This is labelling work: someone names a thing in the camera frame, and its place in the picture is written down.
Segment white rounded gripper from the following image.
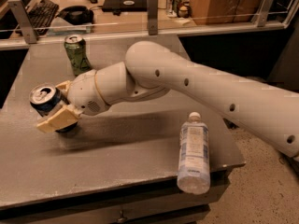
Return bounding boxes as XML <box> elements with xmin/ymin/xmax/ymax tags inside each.
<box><xmin>36</xmin><ymin>70</ymin><xmax>110</xmax><ymax>133</ymax></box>

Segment blue pepsi can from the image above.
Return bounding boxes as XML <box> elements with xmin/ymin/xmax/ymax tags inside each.
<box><xmin>28</xmin><ymin>82</ymin><xmax>78</xmax><ymax>133</ymax></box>

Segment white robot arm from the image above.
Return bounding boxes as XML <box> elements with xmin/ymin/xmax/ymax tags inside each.
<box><xmin>36</xmin><ymin>41</ymin><xmax>299</xmax><ymax>160</ymax></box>

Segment green soda can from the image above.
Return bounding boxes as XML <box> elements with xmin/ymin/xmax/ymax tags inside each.
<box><xmin>64</xmin><ymin>35</ymin><xmax>92</xmax><ymax>76</ymax></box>

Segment clear blue-label plastic bottle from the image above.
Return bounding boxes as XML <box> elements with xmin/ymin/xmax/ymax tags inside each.
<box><xmin>177</xmin><ymin>112</ymin><xmax>210</xmax><ymax>195</ymax></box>

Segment black headphones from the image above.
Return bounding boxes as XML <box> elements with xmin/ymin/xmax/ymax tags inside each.
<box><xmin>58</xmin><ymin>6</ymin><xmax>93</xmax><ymax>25</ymax></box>

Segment black keyboard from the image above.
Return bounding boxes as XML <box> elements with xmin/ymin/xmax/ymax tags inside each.
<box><xmin>27</xmin><ymin>0</ymin><xmax>59</xmax><ymax>35</ymax></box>

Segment black laptop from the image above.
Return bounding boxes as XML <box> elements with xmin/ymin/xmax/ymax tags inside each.
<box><xmin>102</xmin><ymin>0</ymin><xmax>147</xmax><ymax>12</ymax></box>

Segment cans on back desk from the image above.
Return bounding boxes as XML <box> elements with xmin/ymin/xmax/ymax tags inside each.
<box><xmin>165</xmin><ymin>0</ymin><xmax>189</xmax><ymax>18</ymax></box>

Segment cardboard box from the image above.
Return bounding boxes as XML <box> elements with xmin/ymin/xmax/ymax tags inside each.
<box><xmin>190</xmin><ymin>0</ymin><xmax>261</xmax><ymax>25</ymax></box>

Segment grey drawer with handle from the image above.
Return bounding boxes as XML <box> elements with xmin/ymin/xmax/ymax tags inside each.
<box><xmin>0</xmin><ymin>171</ymin><xmax>233</xmax><ymax>224</ymax></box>

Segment metal rail bracket left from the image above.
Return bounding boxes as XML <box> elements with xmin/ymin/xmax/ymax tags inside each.
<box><xmin>8</xmin><ymin>0</ymin><xmax>38</xmax><ymax>44</ymax></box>

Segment metal rail bracket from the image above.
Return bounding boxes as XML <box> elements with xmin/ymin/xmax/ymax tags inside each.
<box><xmin>147</xmin><ymin>0</ymin><xmax>158</xmax><ymax>35</ymax></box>
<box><xmin>253</xmin><ymin>0</ymin><xmax>274</xmax><ymax>27</ymax></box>
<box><xmin>8</xmin><ymin>0</ymin><xmax>38</xmax><ymax>44</ymax></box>

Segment metal rail bracket middle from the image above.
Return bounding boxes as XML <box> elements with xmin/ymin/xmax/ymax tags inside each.
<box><xmin>147</xmin><ymin>0</ymin><xmax>158</xmax><ymax>35</ymax></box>

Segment metal rail bracket right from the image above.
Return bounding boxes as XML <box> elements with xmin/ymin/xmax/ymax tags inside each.
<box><xmin>253</xmin><ymin>0</ymin><xmax>274</xmax><ymax>27</ymax></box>

